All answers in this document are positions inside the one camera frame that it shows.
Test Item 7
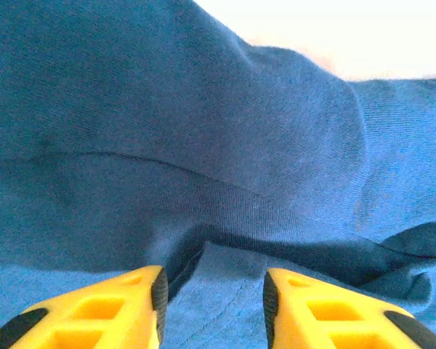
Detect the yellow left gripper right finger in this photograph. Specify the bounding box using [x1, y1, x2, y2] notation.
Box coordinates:
[262, 267, 436, 349]

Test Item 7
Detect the dark blue t-shirt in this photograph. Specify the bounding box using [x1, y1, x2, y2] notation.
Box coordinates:
[0, 0, 436, 349]

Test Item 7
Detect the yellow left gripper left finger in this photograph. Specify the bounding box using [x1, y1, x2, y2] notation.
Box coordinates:
[0, 265, 169, 349]

